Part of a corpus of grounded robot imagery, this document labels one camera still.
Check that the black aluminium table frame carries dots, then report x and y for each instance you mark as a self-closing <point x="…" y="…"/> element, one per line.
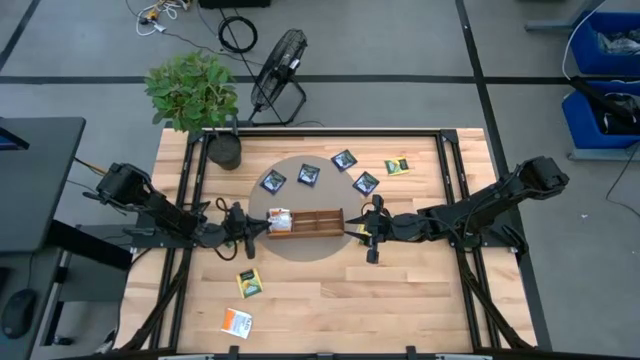
<point x="325" y="133"/>

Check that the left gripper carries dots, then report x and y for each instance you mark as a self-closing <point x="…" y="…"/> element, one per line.
<point x="237" y="222"/>

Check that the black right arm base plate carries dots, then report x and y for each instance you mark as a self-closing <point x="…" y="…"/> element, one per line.
<point x="500" y="241"/>

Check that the black desk crossbeam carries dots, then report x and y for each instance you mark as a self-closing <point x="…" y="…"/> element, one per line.
<point x="90" y="245"/>

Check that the black floor fan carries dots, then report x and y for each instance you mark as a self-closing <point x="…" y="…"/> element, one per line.
<point x="277" y="67"/>

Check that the round grey mat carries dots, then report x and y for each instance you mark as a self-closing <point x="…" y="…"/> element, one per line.
<point x="305" y="250"/>

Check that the black equipment box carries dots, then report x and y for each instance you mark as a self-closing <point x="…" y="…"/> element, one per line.
<point x="235" y="3"/>

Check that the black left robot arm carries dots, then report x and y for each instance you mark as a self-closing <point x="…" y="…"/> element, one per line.
<point x="165" y="215"/>

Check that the grey cart base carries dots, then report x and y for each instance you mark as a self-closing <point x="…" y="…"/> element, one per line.
<point x="600" y="154"/>

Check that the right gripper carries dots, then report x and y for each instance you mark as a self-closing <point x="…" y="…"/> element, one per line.
<point x="385" y="227"/>

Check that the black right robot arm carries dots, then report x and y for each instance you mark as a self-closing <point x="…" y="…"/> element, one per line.
<point x="465" y="212"/>

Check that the green leafy plant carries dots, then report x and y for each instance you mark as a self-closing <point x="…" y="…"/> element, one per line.
<point x="192" y="92"/>

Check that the dark grey desk surface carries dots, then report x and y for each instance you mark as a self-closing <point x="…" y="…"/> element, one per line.
<point x="30" y="270"/>

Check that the dark grey plant pot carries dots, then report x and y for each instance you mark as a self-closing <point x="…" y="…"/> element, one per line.
<point x="225" y="152"/>

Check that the dark computer monitor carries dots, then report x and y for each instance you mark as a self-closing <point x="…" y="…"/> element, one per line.
<point x="11" y="136"/>

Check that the black computer mouse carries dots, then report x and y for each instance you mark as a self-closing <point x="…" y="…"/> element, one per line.
<point x="17" y="310"/>

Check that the black desk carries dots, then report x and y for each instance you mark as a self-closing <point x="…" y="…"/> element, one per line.
<point x="40" y="185"/>

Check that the wooden tea organizer box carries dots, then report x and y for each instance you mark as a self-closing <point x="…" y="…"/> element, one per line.
<point x="315" y="232"/>

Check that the black metal bar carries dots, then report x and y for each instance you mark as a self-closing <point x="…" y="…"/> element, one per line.
<point x="595" y="97"/>

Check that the dark items in bin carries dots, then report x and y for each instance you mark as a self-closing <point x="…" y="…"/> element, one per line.
<point x="620" y="112"/>

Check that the dark blue tea bag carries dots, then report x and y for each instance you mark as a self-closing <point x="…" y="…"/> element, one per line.
<point x="273" y="181"/>
<point x="343" y="160"/>
<point x="366" y="183"/>
<point x="308" y="175"/>

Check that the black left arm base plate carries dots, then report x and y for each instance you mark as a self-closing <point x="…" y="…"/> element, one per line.
<point x="160" y="242"/>

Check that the crumpled clear plastic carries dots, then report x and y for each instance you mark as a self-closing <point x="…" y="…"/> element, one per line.
<point x="617" y="42"/>

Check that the blue storage bin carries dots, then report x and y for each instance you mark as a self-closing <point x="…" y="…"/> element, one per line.
<point x="587" y="55"/>
<point x="580" y="125"/>

